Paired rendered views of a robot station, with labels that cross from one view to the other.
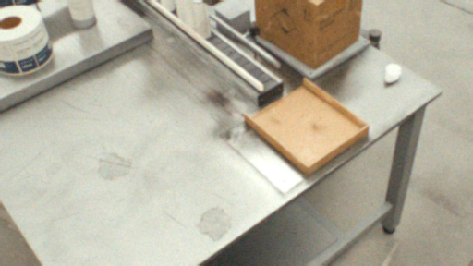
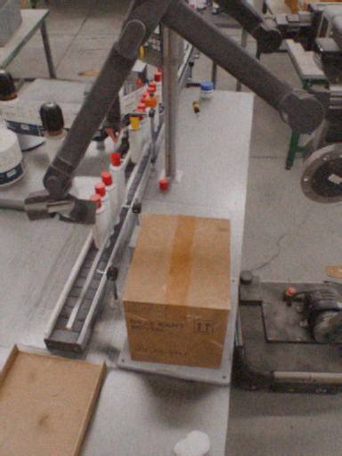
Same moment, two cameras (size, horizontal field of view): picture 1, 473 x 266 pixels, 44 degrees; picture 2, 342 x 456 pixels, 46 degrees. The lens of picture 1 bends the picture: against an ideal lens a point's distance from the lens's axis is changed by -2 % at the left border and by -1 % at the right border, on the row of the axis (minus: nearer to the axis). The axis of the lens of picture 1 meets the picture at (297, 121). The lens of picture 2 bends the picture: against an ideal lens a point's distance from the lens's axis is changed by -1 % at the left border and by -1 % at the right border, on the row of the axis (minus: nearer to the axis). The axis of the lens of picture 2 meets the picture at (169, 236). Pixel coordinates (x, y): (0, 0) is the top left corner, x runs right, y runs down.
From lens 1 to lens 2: 144 cm
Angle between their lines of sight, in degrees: 37
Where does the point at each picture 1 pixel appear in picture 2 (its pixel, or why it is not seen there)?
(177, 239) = not seen: outside the picture
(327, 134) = (38, 441)
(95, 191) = not seen: outside the picture
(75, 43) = (33, 184)
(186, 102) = (20, 290)
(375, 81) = (167, 435)
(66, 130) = not seen: outside the picture
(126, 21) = (82, 191)
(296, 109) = (61, 383)
